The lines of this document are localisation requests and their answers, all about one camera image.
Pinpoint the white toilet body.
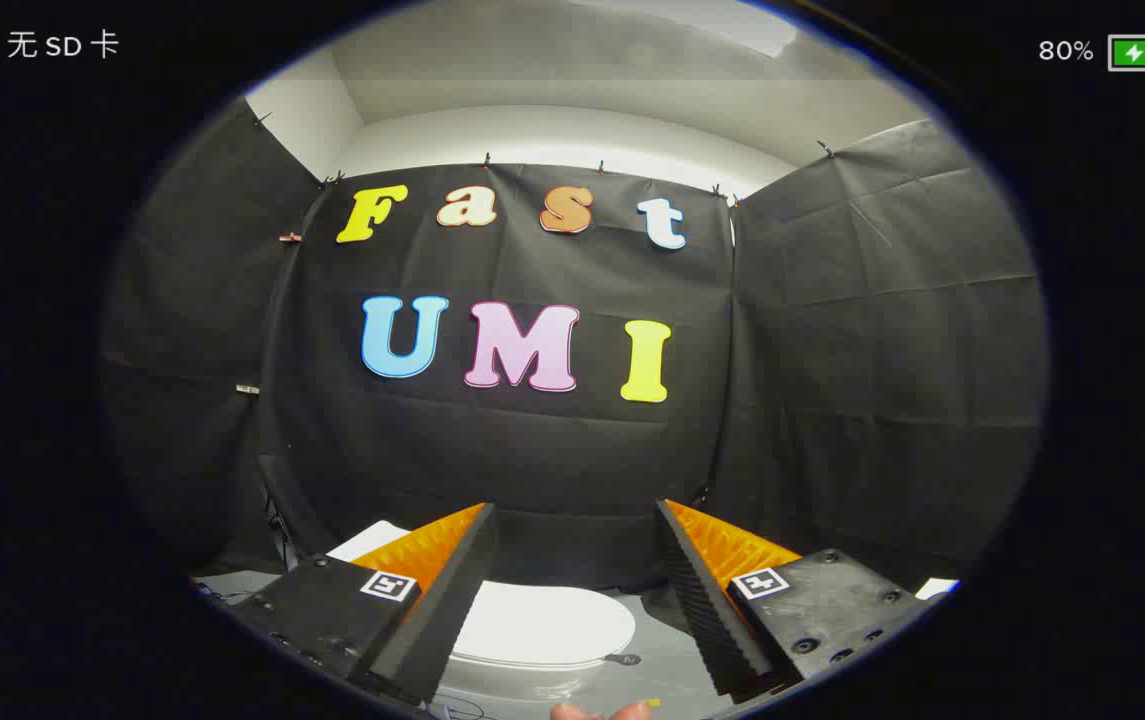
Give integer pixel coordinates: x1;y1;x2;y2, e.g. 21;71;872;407
327;520;623;706

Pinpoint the black backdrop cloth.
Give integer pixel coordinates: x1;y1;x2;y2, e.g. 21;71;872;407
102;95;1048;601

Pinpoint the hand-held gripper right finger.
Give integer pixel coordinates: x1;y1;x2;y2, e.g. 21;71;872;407
657;499;933;699

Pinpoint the white toilet lid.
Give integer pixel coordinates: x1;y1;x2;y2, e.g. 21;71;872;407
452;582;636;669

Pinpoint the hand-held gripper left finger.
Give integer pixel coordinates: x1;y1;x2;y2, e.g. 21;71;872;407
228;503;500;704

